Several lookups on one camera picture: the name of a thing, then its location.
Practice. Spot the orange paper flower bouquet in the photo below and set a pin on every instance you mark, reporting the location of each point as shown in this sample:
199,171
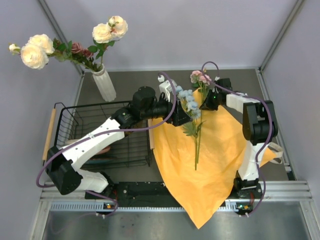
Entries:
200,188

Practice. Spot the grey cable duct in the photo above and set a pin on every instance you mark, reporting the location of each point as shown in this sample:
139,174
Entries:
103,207

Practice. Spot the blue flower stem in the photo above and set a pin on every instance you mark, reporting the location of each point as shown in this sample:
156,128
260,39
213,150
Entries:
193,128

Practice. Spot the white ribbed ceramic vase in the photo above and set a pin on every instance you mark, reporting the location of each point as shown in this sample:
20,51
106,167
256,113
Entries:
104,84

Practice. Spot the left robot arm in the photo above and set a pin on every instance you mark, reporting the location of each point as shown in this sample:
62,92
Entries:
65,170

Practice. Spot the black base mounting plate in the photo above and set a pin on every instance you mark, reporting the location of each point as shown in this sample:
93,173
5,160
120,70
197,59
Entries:
140,194

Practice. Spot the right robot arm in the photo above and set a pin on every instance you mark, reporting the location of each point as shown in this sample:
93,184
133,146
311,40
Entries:
259,126

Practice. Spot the cream printed ribbon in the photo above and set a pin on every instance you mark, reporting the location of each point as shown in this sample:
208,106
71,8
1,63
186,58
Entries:
278,151

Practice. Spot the mauve rose stem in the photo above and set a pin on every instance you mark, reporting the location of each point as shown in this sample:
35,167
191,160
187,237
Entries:
83,57

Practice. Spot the cream rose stem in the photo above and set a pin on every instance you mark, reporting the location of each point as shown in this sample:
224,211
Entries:
39,48
105,35

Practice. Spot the black wire dish rack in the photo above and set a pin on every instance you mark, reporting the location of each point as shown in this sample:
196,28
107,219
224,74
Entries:
88,129

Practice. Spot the pink rose stem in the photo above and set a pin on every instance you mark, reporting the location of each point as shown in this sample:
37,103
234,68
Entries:
201,81

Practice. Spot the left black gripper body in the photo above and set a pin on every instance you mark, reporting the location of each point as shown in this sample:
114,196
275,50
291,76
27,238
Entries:
163,109

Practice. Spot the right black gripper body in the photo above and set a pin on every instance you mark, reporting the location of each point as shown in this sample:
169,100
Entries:
212,102

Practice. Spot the pink rimmed plate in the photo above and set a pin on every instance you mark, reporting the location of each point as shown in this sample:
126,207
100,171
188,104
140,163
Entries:
104,150

